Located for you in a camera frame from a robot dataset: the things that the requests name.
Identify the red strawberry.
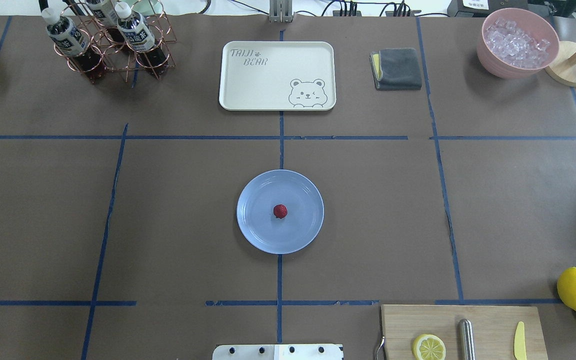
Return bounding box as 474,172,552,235
273,203,288,219

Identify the blue plate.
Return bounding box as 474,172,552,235
236,170,325,255

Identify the cream bear tray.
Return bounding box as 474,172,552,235
218,41,337,112

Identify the grey folded cloth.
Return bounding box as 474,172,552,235
369,48,422,91

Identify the dark drink bottle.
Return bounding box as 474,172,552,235
114,1,169,78
85,0,125,44
41,7,105,80

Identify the lemon half slice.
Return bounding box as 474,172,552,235
411,333,447,360

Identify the mint green bowl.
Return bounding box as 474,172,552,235
126,0,165,16

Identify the steel muddler rod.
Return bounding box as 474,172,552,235
458,318,476,360

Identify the wooden cutting board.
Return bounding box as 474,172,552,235
381,304,549,360

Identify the pink bowl of ice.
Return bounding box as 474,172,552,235
477,7,560,79

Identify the yellow plastic knife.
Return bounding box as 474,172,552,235
513,321,527,360

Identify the aluminium frame post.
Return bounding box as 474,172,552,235
269,0,294,23

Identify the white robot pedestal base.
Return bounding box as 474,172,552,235
212,343,345,360

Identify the copper wire bottle rack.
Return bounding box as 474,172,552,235
54,0,177,84

